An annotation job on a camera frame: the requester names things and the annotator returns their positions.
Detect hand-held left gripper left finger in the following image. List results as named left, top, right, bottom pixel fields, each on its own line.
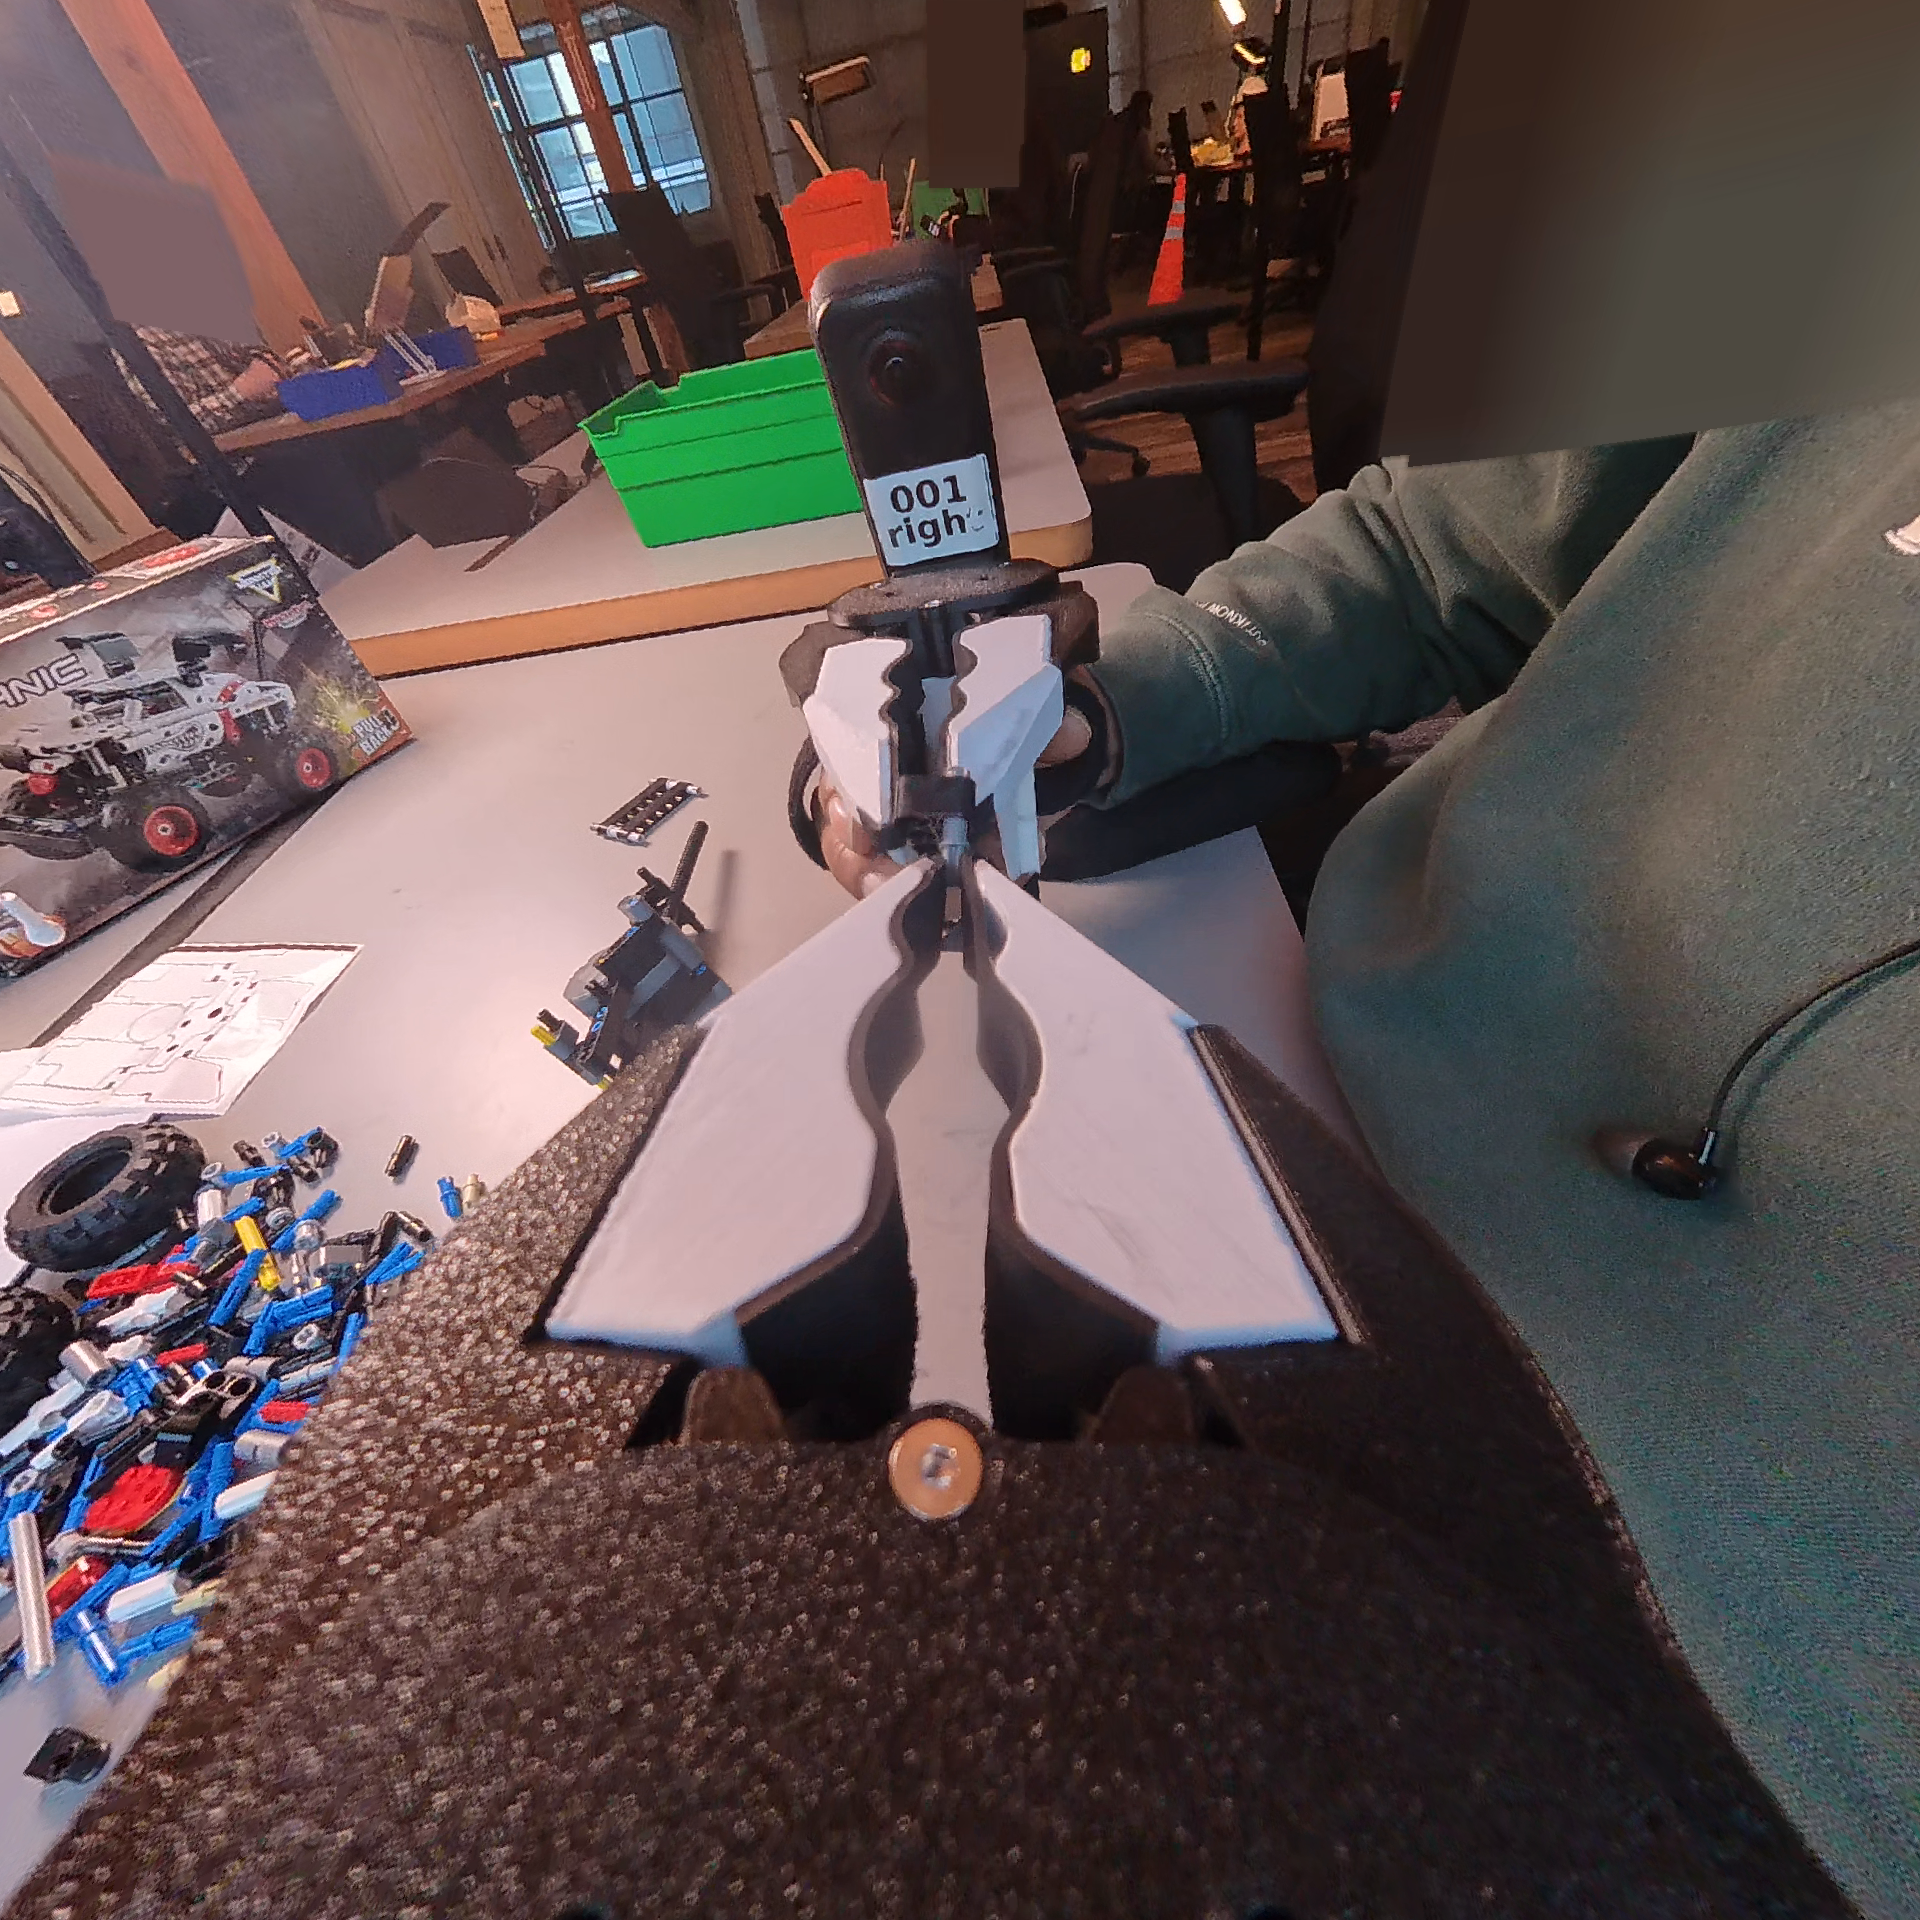
left=550, top=873, right=955, bottom=1368

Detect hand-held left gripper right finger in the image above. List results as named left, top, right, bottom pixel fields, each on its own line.
left=959, top=873, right=1343, bottom=1360

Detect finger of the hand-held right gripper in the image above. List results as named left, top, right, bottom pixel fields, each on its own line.
left=806, top=631, right=925, bottom=873
left=950, top=657, right=1071, bottom=886

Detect grey and black brick chassis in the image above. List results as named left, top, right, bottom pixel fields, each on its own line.
left=534, top=827, right=731, bottom=1081

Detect pile of small building pieces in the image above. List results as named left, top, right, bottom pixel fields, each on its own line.
left=0, top=1128, right=453, bottom=1698

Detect grey desk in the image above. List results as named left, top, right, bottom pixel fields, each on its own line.
left=0, top=566, right=1352, bottom=1920

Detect orange red container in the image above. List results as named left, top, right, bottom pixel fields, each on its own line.
left=787, top=166, right=896, bottom=295

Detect green storage bin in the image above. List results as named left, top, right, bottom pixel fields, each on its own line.
left=580, top=356, right=872, bottom=549

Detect black office chair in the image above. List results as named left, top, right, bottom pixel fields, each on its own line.
left=1051, top=182, right=1412, bottom=571

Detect black earbud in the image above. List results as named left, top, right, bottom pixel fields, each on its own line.
left=1597, top=937, right=1920, bottom=1204

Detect person in green sweatshirt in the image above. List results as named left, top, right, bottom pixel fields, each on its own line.
left=1297, top=407, right=1920, bottom=1920

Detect cluttered background workbench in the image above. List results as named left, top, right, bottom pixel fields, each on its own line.
left=211, top=300, right=602, bottom=571

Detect white sticker sheet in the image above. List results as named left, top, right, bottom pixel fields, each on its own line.
left=0, top=947, right=356, bottom=1128

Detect black toy tyre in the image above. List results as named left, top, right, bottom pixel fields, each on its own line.
left=0, top=1291, right=77, bottom=1428
left=7, top=1120, right=206, bottom=1271

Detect toy truck box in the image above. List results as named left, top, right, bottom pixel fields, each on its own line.
left=0, top=534, right=414, bottom=976

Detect small black Lego frame piece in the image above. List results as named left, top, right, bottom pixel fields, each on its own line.
left=594, top=776, right=707, bottom=850

